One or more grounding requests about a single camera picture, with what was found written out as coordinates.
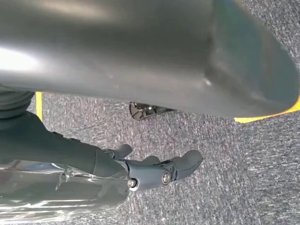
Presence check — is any yellow floor tape square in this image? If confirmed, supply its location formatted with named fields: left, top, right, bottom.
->
left=35, top=91, right=300, bottom=124

